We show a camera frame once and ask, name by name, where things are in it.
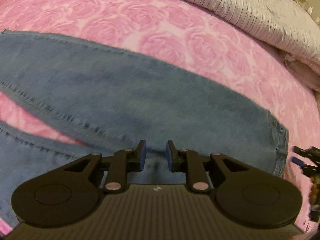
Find lavender folded blanket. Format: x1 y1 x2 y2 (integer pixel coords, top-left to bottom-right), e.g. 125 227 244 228
282 52 320 92

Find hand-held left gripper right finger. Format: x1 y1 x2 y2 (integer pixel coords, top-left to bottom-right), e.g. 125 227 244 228
166 140 247 193

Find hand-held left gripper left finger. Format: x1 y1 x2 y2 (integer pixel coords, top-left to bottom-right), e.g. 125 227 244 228
64 140 147 193

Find blue denim jeans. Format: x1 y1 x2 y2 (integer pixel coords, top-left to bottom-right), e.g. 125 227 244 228
0 29 289 227

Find striped white quilt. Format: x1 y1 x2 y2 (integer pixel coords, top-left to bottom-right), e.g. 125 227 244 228
132 0 320 63

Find grey fluffy blanket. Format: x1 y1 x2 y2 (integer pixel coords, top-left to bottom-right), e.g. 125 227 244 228
247 0 320 45

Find pink floral bedsheet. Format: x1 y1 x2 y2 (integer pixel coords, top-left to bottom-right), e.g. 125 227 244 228
0 0 320 233

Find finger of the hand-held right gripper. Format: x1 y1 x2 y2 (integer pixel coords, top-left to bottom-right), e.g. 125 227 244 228
293 146 320 158
291 156 320 176

